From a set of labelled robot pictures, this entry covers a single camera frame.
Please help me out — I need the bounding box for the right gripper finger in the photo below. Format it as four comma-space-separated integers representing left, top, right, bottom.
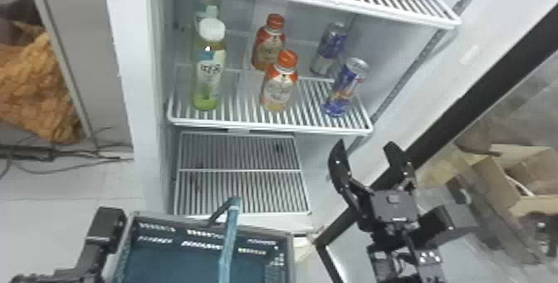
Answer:
383, 141, 418, 193
327, 139, 373, 210

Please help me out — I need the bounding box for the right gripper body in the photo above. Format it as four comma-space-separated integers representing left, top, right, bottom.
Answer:
352, 188, 432, 251

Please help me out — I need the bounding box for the blue can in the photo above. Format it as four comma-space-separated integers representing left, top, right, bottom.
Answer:
309, 21, 349, 77
322, 56, 370, 118

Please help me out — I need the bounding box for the cardboard box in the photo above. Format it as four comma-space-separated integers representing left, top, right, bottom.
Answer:
417, 142, 558, 222

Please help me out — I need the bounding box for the orange bottle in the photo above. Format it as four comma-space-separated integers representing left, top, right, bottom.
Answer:
258, 49, 301, 113
251, 12, 288, 72

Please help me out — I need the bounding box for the fridge door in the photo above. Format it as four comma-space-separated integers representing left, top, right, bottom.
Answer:
312, 0, 558, 283

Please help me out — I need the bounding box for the green bottle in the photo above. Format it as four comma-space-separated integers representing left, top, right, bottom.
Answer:
190, 17, 228, 112
193, 0, 223, 25

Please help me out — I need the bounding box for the blue basket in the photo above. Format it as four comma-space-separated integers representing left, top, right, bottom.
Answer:
112, 196, 296, 283

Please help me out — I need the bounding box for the white fridge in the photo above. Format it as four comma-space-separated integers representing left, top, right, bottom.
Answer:
100, 0, 463, 235

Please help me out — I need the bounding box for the orange cloth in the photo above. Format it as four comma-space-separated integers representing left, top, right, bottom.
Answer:
0, 18, 85, 144

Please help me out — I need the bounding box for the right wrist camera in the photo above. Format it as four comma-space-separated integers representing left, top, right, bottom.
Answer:
418, 206, 477, 247

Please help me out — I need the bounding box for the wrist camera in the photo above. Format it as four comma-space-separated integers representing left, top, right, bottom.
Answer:
418, 206, 477, 247
86, 206, 129, 246

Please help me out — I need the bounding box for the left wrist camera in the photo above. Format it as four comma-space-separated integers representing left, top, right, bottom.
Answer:
86, 206, 129, 246

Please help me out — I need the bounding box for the black cable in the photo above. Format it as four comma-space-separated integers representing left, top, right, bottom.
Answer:
0, 141, 135, 178

